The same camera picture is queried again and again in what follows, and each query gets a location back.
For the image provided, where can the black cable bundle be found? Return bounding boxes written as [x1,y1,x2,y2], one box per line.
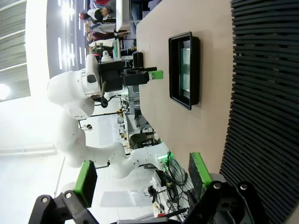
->
[161,156,197,224]

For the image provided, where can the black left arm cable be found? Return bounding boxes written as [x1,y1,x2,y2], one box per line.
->
[78,80,122,129]

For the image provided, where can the green circuit board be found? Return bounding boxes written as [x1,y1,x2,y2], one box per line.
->
[179,48,192,93]

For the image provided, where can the black plastic ESD tray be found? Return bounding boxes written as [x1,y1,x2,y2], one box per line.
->
[168,31,200,111]

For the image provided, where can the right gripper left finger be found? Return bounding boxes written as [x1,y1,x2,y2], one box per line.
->
[28,160,99,224]

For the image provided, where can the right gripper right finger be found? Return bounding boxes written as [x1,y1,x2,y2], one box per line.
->
[186,152,267,224]

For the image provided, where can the black slotted board rack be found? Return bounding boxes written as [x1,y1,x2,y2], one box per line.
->
[219,0,299,224]

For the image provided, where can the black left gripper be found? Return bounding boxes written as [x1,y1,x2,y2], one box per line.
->
[98,60,164,92]

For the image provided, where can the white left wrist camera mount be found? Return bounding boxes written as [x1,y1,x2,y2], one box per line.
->
[100,49,111,63]

